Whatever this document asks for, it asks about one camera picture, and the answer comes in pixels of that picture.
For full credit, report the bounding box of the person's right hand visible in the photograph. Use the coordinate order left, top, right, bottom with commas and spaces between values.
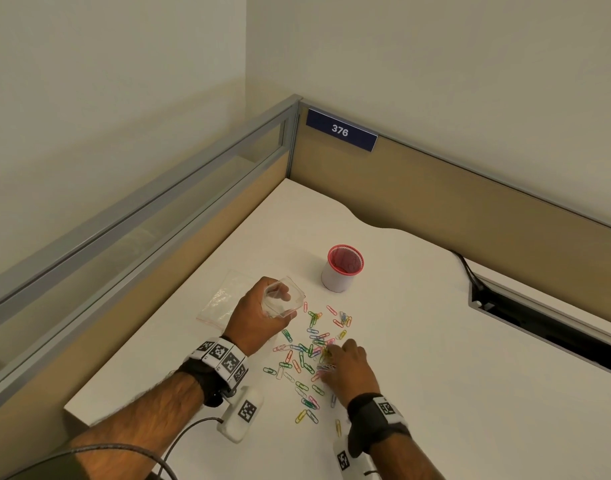
316, 338, 382, 411

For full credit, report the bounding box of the person's left hand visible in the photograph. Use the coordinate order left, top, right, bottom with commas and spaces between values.
224, 276, 299, 359

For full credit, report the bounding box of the clear plastic bag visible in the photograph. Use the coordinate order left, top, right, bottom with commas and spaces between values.
261, 275, 308, 321
195, 270, 251, 327

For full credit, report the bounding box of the pile of colourful paper clips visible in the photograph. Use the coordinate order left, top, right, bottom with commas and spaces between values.
263, 304, 359, 439

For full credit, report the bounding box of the person's left forearm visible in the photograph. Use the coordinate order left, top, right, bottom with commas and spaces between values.
67, 369, 206, 480

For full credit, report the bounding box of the white left marker band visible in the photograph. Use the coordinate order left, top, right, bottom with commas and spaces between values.
187, 337, 250, 385

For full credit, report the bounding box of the white right marker tag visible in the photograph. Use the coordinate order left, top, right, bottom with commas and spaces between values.
374, 396, 406, 425

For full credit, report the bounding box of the grey framed glass partition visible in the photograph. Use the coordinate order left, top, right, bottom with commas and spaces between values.
0, 94, 304, 421

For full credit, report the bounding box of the beige partition panel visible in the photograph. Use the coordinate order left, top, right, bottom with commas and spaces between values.
287, 102, 611, 328

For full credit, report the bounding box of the blue number sign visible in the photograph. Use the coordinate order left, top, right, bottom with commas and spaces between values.
305, 108, 378, 153

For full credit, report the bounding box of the olive left sleeve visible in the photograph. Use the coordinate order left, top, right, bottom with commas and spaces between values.
13, 447, 86, 480

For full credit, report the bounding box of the black right wrist strap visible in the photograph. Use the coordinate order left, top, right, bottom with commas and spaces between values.
346, 393, 412, 458

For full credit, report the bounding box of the black wrist strap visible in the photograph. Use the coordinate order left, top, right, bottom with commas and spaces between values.
346, 393, 412, 458
177, 355, 236, 408

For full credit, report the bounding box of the black left wrist strap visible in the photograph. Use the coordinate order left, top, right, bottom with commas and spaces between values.
177, 355, 236, 408

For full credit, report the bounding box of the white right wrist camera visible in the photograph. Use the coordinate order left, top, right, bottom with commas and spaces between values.
333, 434, 382, 480

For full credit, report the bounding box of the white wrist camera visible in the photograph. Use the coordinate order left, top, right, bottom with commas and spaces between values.
333, 434, 382, 480
217, 387, 265, 442

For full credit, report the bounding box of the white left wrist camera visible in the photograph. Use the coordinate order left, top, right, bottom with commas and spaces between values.
217, 387, 265, 442

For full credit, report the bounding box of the black left camera cable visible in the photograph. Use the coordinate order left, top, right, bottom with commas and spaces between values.
10, 417, 226, 480

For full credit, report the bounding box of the black power cable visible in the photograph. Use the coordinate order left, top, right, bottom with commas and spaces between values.
449, 250, 486, 295

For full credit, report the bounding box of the grey desk cable slot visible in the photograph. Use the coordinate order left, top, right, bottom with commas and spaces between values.
468, 268, 611, 381

